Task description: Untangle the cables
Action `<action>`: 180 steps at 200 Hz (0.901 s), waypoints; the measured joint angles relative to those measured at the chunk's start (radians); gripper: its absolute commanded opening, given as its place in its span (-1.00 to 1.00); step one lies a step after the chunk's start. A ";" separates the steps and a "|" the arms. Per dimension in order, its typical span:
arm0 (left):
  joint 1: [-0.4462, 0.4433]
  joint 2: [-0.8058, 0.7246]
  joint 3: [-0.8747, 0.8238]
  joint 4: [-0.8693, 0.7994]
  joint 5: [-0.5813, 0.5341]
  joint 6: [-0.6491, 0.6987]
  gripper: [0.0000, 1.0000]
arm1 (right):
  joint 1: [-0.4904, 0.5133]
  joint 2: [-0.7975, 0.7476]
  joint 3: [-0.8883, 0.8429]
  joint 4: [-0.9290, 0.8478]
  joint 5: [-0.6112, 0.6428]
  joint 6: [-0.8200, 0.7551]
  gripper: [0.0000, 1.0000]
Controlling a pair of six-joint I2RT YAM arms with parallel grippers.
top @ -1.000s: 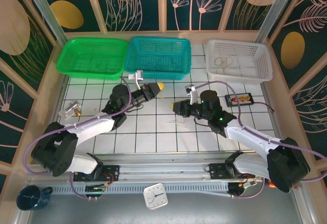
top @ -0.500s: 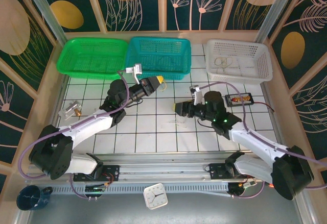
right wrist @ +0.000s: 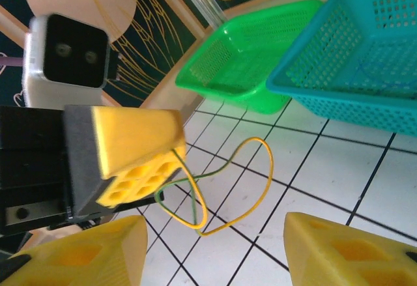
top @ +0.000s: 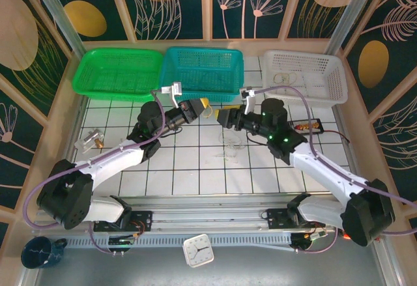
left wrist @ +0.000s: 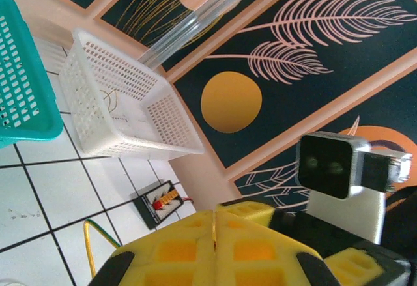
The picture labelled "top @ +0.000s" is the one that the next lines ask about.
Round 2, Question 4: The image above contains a green plastic basket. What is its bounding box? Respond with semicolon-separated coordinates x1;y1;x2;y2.
71;47;164;102

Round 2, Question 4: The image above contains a white plastic basket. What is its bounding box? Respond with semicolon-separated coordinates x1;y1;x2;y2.
262;50;349;107

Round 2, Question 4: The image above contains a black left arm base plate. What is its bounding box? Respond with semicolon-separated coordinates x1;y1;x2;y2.
93;210;153;233

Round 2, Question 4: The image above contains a white grid mat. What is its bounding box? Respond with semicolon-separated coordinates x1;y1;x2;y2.
70;54;358;196

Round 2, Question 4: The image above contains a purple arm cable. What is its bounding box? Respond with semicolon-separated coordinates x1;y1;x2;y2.
25;87;165;255
252;85;417;255

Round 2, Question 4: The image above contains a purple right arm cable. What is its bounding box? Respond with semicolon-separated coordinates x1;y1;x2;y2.
252;85;417;255

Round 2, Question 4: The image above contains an aluminium frame post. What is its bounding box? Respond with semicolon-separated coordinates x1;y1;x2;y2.
25;0;87;55
322;0;382;62

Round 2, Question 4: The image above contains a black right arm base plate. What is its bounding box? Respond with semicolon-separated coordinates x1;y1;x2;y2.
262;207;326;231

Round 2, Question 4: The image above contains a teal plastic basket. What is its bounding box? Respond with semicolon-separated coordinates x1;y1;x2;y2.
158;46;245;102

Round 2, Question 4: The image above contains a thin red black wire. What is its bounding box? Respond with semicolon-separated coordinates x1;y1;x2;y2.
323;130;352;144

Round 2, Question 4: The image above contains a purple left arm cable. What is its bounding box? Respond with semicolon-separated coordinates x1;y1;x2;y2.
25;87;165;255

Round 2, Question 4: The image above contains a thin white cable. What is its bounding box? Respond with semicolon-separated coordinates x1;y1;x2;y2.
211;129;250;164

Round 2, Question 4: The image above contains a grey slotted cable duct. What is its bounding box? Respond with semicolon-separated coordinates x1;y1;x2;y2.
66;233;294;250

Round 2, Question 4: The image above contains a dark blue mug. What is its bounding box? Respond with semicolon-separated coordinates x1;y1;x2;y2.
21;236;68;270

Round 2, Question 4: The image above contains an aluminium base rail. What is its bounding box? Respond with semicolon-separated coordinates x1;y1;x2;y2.
32;194;382;235

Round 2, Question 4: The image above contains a white square clock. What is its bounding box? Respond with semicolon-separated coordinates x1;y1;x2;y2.
182;233;215;269

